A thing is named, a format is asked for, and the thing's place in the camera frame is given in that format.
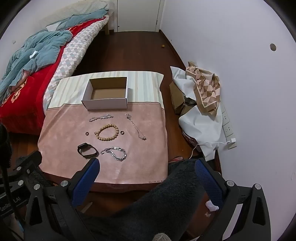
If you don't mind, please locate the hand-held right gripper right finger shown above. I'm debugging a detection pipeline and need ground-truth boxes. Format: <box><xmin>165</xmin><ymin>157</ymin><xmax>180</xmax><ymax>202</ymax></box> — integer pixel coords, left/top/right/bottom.
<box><xmin>195</xmin><ymin>158</ymin><xmax>271</xmax><ymax>241</ymax></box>

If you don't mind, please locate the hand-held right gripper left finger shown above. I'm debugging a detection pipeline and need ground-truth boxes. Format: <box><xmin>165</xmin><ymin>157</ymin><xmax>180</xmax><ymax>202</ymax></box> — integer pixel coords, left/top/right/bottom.
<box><xmin>23</xmin><ymin>158</ymin><xmax>101</xmax><ymax>241</ymax></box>

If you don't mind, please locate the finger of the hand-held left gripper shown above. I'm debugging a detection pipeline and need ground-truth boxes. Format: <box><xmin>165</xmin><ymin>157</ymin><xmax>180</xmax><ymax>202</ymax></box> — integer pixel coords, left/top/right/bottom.
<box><xmin>11</xmin><ymin>150</ymin><xmax>43</xmax><ymax>180</ymax></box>

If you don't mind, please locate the black smart band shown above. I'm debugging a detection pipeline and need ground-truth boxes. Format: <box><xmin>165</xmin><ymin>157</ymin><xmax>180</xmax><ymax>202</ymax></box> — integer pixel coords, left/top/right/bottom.
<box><xmin>77</xmin><ymin>143</ymin><xmax>99</xmax><ymax>159</ymax></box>

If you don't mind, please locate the silver curb chain bracelet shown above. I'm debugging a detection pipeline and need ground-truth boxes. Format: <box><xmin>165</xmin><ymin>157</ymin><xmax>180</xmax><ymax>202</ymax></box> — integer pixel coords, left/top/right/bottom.
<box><xmin>100</xmin><ymin>146</ymin><xmax>128</xmax><ymax>162</ymax></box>

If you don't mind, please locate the wooden bead bracelet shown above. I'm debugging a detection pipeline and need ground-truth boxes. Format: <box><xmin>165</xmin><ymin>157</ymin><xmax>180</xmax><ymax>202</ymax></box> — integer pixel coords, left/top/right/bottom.
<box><xmin>94</xmin><ymin>124</ymin><xmax>119</xmax><ymax>141</ymax></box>

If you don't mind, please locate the thin silver necklace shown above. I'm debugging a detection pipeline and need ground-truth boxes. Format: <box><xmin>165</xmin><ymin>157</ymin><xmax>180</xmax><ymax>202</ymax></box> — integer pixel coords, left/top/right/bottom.
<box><xmin>125</xmin><ymin>113</ymin><xmax>147</xmax><ymax>141</ymax></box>

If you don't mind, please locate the white cardboard box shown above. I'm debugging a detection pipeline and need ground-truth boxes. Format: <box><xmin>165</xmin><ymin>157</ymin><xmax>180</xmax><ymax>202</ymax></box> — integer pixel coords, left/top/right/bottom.
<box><xmin>81</xmin><ymin>77</ymin><xmax>129</xmax><ymax>110</ymax></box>

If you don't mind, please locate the white crumpled tissue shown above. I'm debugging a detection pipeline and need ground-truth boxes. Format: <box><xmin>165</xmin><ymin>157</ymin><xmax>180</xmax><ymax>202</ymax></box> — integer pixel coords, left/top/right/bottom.
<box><xmin>206</xmin><ymin>200</ymin><xmax>219</xmax><ymax>212</ymax></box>

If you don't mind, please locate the white power strip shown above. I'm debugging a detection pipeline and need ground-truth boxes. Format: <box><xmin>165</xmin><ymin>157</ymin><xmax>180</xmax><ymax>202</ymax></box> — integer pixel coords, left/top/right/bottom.
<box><xmin>220</xmin><ymin>104</ymin><xmax>238</xmax><ymax>149</ymax></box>

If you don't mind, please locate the pink and striped cloth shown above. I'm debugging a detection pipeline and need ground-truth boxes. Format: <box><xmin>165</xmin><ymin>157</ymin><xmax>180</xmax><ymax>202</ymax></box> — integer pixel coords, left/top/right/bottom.
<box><xmin>38</xmin><ymin>71</ymin><xmax>169</xmax><ymax>185</ymax></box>

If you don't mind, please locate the white cloth bag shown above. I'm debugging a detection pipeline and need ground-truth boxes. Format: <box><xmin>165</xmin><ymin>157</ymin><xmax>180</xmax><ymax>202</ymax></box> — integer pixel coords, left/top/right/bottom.
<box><xmin>170</xmin><ymin>66</ymin><xmax>224</xmax><ymax>162</ymax></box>

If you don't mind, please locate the bed with red blanket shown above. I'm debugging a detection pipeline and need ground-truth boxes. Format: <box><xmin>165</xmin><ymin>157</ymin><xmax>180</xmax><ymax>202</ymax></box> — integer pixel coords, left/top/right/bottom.
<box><xmin>0</xmin><ymin>20</ymin><xmax>102</xmax><ymax>135</ymax></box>

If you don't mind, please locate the brown cardboard box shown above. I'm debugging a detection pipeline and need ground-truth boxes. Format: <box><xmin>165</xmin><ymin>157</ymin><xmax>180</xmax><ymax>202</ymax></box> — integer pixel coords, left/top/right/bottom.
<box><xmin>169</xmin><ymin>81</ymin><xmax>197</xmax><ymax>115</ymax></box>

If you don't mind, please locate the brown patterned scarf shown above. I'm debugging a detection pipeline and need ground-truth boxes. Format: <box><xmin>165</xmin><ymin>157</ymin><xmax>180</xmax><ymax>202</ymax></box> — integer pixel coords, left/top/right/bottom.
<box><xmin>185</xmin><ymin>61</ymin><xmax>221</xmax><ymax>115</ymax></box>

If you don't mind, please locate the teal blanket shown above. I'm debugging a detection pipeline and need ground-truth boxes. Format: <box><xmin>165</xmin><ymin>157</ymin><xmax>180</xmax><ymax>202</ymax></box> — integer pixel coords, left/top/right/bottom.
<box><xmin>0</xmin><ymin>9</ymin><xmax>107</xmax><ymax>98</ymax></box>

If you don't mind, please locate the checkered quilt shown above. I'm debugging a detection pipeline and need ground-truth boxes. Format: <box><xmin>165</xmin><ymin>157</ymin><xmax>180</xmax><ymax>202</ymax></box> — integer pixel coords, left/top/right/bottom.
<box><xmin>43</xmin><ymin>15</ymin><xmax>110</xmax><ymax>110</ymax></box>

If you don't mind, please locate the white door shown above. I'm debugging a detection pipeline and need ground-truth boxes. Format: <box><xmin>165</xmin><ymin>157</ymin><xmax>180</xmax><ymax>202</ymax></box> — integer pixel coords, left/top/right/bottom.
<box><xmin>117</xmin><ymin>0</ymin><xmax>162</xmax><ymax>33</ymax></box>

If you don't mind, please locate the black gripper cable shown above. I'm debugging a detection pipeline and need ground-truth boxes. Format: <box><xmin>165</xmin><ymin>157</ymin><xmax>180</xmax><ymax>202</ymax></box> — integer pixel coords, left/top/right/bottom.
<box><xmin>1</xmin><ymin>160</ymin><xmax>26</xmax><ymax>229</ymax></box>

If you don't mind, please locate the white cable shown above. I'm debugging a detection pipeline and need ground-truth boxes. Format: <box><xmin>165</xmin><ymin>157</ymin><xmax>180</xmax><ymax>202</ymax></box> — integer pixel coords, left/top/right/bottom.
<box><xmin>191</xmin><ymin>141</ymin><xmax>228</xmax><ymax>161</ymax></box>

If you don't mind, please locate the wooden bed frame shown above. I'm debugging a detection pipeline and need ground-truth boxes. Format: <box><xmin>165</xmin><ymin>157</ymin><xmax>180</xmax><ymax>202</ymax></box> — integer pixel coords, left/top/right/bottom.
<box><xmin>104</xmin><ymin>11</ymin><xmax>115</xmax><ymax>36</ymax></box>

